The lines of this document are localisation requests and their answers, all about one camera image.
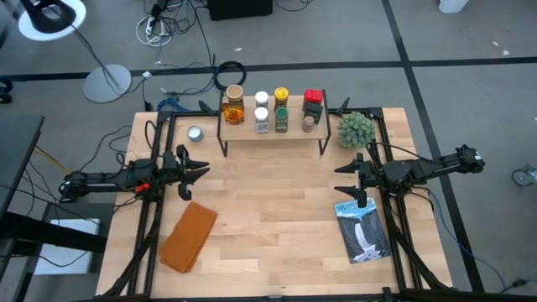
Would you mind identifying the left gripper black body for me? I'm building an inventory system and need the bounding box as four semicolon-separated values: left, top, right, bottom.
162;141;194;202

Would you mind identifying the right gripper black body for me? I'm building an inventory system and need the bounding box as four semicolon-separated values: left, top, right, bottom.
355;151;386;210

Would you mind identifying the dark green spice box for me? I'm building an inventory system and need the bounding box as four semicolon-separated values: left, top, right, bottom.
304;102;325;125

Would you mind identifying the brown-lid spice jar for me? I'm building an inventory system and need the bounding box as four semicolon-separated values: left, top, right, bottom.
225;84;246;105

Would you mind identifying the green-lid spice jar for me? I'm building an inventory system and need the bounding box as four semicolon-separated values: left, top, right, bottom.
274;107;290;134

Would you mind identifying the yellow-lid spice jar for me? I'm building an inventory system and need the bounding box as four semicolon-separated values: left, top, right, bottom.
274;86;290;111

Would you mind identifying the wooden shelf with black legs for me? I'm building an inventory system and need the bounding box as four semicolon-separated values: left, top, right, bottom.
216;88;332;159

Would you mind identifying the artificial green plant in pot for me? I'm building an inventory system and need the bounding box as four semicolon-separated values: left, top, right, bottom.
337;111;378;148

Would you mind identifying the waterfall picture book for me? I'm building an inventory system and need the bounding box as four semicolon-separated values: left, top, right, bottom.
333;196;393;264

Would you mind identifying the folded orange cloth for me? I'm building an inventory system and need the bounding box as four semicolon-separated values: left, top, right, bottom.
159;200;219;274

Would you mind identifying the white floor lamp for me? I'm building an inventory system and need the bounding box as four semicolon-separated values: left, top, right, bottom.
18;0;133;104

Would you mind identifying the white panel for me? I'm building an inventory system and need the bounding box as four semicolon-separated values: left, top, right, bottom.
33;217;102;276

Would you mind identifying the black support beam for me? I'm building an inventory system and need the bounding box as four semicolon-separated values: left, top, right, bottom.
0;211;108;255

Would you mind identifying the grey caster wheel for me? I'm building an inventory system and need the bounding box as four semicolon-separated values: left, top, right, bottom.
511;164;537;188

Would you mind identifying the black box on floor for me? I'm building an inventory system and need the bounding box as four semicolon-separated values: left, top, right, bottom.
207;0;274;21

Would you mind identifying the white floor object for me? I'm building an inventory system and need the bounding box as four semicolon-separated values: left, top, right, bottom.
438;0;470;14

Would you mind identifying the black chair wheel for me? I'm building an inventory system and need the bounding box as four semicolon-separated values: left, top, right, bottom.
0;78;13;105

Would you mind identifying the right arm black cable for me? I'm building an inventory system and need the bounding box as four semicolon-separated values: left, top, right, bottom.
367;141;423;161

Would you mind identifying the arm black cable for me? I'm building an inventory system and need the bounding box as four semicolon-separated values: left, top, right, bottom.
140;120;157;159
367;141;423;161

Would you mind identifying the black metal rig frame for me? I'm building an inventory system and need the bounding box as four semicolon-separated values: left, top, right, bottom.
96;96;458;302

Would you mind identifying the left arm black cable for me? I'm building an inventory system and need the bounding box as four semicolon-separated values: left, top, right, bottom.
140;120;157;159

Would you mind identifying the bundled blue cable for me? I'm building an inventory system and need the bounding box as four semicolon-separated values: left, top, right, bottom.
157;96;181;112

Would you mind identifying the coiled black cable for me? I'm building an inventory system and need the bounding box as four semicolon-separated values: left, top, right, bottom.
213;60;248;92

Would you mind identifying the white power strip with cables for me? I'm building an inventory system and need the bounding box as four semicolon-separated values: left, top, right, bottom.
134;12;174;48

